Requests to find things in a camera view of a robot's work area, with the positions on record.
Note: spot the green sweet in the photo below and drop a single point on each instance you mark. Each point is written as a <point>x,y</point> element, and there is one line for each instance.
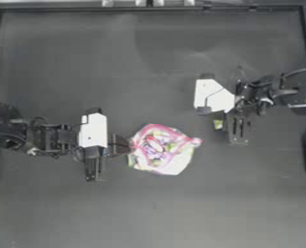
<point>218,124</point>

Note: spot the clear bag with pink zip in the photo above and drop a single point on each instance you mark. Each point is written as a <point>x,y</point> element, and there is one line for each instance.
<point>159,151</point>

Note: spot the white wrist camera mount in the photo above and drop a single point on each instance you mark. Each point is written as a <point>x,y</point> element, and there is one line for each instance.
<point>222,101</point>
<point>92,130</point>

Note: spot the black table frame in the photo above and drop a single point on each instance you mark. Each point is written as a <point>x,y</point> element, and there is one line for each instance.
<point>74,7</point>

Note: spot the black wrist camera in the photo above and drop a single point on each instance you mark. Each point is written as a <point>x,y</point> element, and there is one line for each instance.
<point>78,154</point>
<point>203,111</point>

